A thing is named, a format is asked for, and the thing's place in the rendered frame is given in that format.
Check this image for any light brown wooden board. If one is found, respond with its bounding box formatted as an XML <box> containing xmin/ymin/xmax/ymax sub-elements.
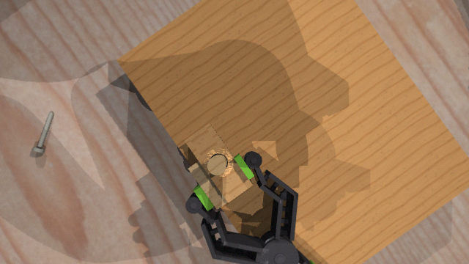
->
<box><xmin>117</xmin><ymin>0</ymin><xmax>469</xmax><ymax>264</ymax></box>

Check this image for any wooden cylinder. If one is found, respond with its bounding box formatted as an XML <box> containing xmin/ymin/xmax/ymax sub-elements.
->
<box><xmin>207</xmin><ymin>154</ymin><xmax>227</xmax><ymax>175</ymax></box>

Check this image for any small wooden block with round hole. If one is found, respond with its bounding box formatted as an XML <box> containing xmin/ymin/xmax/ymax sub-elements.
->
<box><xmin>185</xmin><ymin>124</ymin><xmax>253</xmax><ymax>203</ymax></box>

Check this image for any grey metal bolt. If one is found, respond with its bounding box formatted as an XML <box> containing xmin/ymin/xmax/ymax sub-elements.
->
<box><xmin>32</xmin><ymin>112</ymin><xmax>53</xmax><ymax>153</ymax></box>

